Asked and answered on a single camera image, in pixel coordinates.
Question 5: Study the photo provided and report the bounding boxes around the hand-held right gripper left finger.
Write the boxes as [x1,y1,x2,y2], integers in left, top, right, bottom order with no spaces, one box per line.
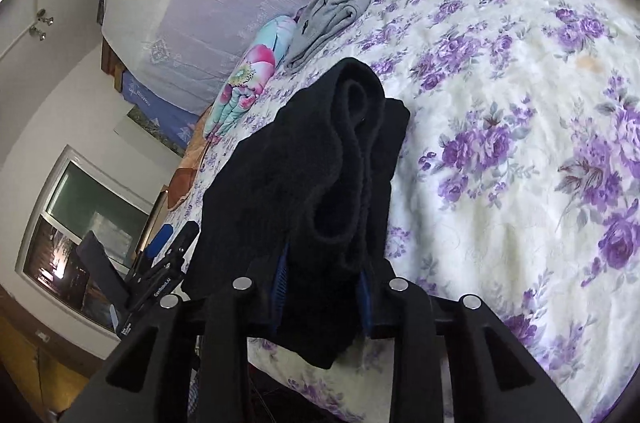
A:
[59,245,291,423]

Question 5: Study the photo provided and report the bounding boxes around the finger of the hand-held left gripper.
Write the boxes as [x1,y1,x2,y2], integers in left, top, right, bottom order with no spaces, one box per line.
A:
[169,220,201,263]
[135,225,173,274]

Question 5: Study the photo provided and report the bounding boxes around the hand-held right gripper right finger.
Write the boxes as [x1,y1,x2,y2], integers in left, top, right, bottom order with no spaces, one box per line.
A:
[356,259,585,423]

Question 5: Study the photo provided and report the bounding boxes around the black pants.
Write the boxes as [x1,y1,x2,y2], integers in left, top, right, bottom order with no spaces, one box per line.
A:
[181,57,412,370]

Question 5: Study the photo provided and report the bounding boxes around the window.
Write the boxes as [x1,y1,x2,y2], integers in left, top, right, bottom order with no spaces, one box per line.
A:
[15,145,156,334]

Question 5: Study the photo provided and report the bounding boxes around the blue poster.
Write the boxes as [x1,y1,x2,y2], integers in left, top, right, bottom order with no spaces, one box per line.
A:
[117,70,201,156]

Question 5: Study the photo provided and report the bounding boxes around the colourful floral pillow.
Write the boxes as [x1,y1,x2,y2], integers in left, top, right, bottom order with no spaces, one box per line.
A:
[202,15,297,138]

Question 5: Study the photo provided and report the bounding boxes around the wooden headboard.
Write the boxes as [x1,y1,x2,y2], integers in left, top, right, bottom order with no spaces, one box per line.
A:
[100,0,126,94]

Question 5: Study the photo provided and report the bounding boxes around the purple floral bedspread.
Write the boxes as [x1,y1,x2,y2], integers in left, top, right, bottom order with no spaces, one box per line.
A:
[187,0,640,423]

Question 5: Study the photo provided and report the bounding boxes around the grey garment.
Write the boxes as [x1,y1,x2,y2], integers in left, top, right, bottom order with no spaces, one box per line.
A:
[282,0,373,71]

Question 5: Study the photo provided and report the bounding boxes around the wooden frame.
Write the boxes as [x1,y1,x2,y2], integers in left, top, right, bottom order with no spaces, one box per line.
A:
[142,185,171,254]

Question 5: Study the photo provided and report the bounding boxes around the metal wall hooks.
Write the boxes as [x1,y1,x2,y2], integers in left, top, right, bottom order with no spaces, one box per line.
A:
[27,8,56,41]

